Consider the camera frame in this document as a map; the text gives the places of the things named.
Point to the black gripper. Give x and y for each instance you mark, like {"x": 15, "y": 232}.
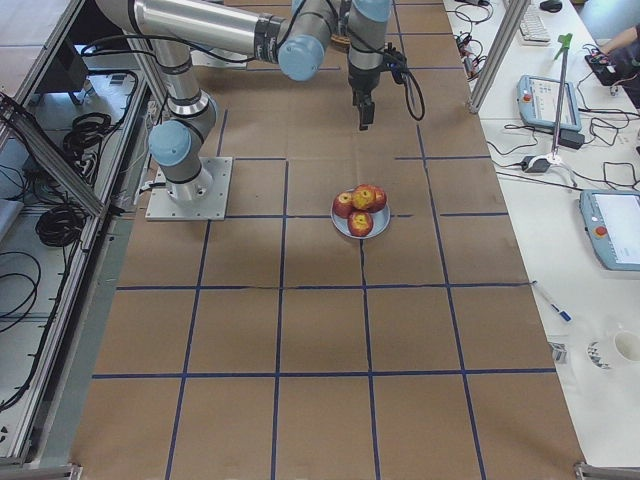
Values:
{"x": 363, "y": 82}

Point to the red yellow apple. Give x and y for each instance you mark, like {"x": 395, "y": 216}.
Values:
{"x": 363, "y": 197}

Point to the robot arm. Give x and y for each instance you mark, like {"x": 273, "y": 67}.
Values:
{"x": 296, "y": 45}

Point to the person forearm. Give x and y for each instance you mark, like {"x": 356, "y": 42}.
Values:
{"x": 623, "y": 39}

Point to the woven wicker basket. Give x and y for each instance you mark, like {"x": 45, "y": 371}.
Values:
{"x": 340, "y": 42}

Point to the red apple on plate far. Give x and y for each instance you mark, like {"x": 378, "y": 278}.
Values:
{"x": 380, "y": 200}

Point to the red apple on plate side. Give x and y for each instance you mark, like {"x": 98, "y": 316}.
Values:
{"x": 343, "y": 205}

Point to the light blue plate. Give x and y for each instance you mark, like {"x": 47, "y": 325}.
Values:
{"x": 381, "y": 221}

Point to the red apple on plate near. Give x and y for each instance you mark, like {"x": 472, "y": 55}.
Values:
{"x": 360, "y": 223}

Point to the far teach pendant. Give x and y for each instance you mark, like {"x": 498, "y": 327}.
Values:
{"x": 537, "y": 99}

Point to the teach pendant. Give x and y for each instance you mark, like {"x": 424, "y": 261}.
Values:
{"x": 537, "y": 99}
{"x": 611, "y": 220}

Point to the white keyboard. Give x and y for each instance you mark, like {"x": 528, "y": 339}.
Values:
{"x": 532, "y": 30}

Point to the black power adapter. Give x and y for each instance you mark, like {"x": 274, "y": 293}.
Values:
{"x": 571, "y": 139}

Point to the pink selfie stick stand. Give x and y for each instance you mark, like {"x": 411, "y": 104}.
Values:
{"x": 541, "y": 163}

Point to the black computer mouse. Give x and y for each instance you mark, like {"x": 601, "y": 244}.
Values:
{"x": 551, "y": 6}

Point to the near teach pendant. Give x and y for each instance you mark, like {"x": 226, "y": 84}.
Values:
{"x": 611, "y": 220}

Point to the blue white pen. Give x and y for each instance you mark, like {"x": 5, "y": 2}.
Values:
{"x": 561, "y": 312}

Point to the patterned tape roll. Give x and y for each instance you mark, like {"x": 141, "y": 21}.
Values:
{"x": 596, "y": 351}

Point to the white cup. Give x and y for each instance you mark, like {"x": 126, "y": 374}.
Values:
{"x": 627, "y": 346}

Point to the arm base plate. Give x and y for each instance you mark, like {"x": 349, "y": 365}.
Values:
{"x": 205, "y": 198}
{"x": 218, "y": 58}

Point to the aluminium frame post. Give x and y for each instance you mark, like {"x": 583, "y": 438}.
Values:
{"x": 497, "y": 52}

